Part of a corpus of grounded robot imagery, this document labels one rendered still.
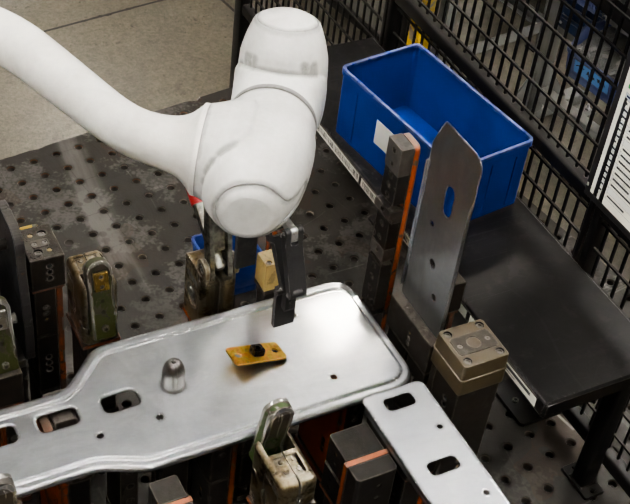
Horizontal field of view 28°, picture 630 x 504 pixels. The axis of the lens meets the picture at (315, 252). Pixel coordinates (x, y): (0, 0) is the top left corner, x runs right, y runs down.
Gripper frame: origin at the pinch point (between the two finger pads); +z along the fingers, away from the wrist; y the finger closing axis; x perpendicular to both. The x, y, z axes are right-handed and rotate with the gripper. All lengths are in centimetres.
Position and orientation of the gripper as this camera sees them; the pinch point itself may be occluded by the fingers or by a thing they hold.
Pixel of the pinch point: (263, 284)
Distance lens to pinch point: 168.0
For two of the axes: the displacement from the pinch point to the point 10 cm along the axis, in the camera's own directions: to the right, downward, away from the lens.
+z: -0.9, 7.4, 6.7
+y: 4.5, 6.3, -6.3
